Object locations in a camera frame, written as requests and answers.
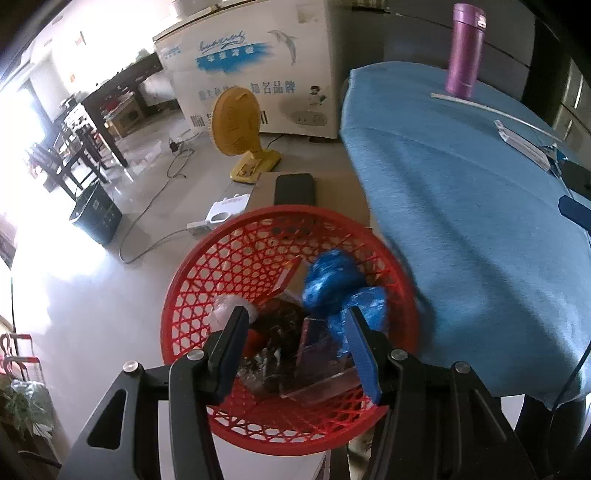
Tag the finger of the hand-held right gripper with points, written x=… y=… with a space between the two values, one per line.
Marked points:
x=579 y=177
x=575 y=210

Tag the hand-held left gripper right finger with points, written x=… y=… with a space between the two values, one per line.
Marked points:
x=364 y=360

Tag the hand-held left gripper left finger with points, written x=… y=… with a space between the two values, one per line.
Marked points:
x=228 y=350

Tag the white tissue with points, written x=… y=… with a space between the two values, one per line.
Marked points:
x=231 y=307

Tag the blue plastic bag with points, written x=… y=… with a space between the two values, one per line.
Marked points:
x=369 y=304
x=330 y=277

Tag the red plastic mesh basket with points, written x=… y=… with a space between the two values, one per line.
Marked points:
x=207 y=258

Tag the clear plastic box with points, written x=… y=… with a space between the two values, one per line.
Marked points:
x=323 y=383

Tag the silver foil package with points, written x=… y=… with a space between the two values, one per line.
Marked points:
x=521 y=144

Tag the blue tablecloth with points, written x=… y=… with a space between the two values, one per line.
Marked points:
x=461 y=230

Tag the white plastic straw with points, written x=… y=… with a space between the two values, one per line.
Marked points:
x=480 y=108

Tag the white power strip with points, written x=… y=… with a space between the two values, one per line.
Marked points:
x=226 y=210

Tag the brown cardboard box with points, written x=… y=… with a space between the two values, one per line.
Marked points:
x=341 y=194

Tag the purple thermos bottle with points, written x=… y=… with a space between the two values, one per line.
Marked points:
x=464 y=55

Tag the flat black device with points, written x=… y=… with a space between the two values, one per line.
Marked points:
x=295 y=189

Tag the dark blue waste bin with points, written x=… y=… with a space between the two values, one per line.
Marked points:
x=94 y=214

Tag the yellow desk fan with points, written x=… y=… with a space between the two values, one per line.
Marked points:
x=235 y=120

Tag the dark wooden chairs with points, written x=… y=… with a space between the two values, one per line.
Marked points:
x=64 y=161

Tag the dark wooden table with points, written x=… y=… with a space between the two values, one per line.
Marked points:
x=120 y=92

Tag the white chest freezer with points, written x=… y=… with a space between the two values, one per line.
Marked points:
x=258 y=60

